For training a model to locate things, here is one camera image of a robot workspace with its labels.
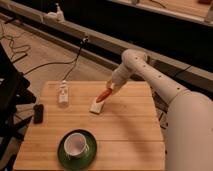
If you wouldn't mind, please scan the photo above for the white cup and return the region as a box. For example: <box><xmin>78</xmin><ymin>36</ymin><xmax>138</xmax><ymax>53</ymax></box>
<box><xmin>64</xmin><ymin>133</ymin><xmax>89</xmax><ymax>158</ymax></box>

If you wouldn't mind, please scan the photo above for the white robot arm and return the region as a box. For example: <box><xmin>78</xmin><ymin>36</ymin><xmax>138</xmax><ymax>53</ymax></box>
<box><xmin>107</xmin><ymin>49</ymin><xmax>213</xmax><ymax>171</ymax></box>

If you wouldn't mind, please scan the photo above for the white power strip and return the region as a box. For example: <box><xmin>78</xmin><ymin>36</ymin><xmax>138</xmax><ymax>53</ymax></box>
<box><xmin>58</xmin><ymin>80</ymin><xmax>69</xmax><ymax>106</ymax></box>

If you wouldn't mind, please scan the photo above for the white object on rail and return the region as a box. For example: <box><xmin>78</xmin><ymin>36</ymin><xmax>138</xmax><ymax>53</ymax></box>
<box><xmin>45</xmin><ymin>4</ymin><xmax>65</xmax><ymax>22</ymax></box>

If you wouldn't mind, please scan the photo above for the black chair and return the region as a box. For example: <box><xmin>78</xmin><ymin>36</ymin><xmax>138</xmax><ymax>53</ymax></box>
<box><xmin>0</xmin><ymin>43</ymin><xmax>37</xmax><ymax>171</ymax></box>

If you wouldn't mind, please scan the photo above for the green saucer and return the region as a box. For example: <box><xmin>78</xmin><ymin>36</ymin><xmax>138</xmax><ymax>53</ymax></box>
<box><xmin>57</xmin><ymin>129</ymin><xmax>97</xmax><ymax>171</ymax></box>

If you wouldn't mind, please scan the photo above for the grey metal rail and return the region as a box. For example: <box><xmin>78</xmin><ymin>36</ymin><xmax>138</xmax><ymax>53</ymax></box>
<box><xmin>0</xmin><ymin>0</ymin><xmax>213</xmax><ymax>94</ymax></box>

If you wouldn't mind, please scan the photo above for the small black device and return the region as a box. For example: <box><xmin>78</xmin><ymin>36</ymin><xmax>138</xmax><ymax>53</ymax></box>
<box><xmin>34</xmin><ymin>104</ymin><xmax>44</xmax><ymax>124</ymax></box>

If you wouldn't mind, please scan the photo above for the white sponge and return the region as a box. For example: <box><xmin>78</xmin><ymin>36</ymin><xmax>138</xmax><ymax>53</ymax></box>
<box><xmin>90</xmin><ymin>101</ymin><xmax>105</xmax><ymax>114</ymax></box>

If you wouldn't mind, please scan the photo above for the black power cable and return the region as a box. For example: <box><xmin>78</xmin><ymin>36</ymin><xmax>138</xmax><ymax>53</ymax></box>
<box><xmin>23</xmin><ymin>35</ymin><xmax>90</xmax><ymax>82</ymax></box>

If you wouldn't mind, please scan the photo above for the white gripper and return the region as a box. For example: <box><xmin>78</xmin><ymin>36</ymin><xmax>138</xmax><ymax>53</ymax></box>
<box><xmin>106</xmin><ymin>63</ymin><xmax>131</xmax><ymax>95</ymax></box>

